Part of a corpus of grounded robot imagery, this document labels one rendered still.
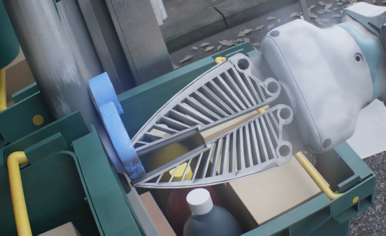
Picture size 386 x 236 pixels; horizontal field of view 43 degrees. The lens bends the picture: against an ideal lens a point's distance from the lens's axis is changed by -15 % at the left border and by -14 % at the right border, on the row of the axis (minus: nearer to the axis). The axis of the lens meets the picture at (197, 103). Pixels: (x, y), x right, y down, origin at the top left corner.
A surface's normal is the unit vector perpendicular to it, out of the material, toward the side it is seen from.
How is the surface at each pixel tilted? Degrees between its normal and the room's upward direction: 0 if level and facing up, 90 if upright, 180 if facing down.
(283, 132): 47
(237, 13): 77
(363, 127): 0
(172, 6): 9
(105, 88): 42
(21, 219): 15
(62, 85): 90
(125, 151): 59
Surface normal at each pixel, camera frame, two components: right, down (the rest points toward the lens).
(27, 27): 0.07, 0.58
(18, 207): -0.02, -0.85
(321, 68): 0.05, -0.15
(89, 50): 0.34, 0.48
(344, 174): -0.92, 0.33
